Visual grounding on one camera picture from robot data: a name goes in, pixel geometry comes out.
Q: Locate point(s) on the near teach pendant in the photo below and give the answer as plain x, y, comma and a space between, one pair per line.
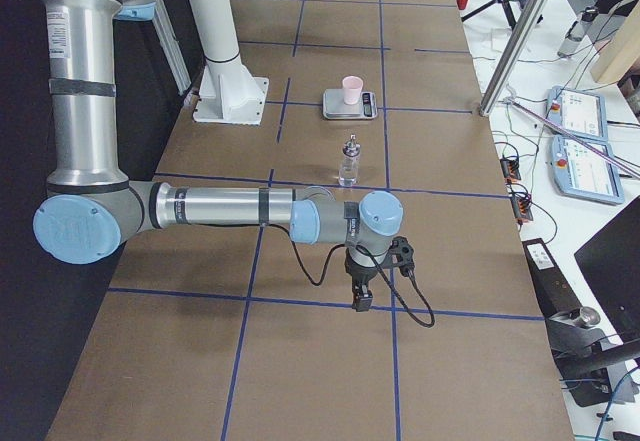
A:
579, 172

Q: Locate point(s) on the teach pendant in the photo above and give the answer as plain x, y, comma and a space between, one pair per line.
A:
579, 172
579, 112

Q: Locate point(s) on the orange black electronics module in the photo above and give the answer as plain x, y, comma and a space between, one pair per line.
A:
520, 197

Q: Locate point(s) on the far teach pendant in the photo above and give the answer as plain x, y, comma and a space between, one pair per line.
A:
579, 112

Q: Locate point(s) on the thin metal rod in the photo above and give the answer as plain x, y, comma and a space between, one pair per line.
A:
570, 136

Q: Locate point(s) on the wooden beam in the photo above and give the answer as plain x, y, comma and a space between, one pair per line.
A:
621, 53

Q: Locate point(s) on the glass sauce bottle metal spout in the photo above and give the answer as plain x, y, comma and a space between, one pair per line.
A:
348, 171

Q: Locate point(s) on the aluminium frame post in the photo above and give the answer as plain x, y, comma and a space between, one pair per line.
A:
510, 56

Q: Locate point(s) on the black monitor corner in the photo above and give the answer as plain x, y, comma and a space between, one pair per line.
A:
609, 263

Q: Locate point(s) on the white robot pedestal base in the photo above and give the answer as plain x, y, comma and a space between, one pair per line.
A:
228, 93

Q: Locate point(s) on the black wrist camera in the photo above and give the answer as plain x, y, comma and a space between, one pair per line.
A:
400, 256

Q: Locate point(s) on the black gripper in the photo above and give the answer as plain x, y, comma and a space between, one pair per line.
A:
361, 273

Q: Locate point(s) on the black box white label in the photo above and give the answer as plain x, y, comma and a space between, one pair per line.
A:
553, 291

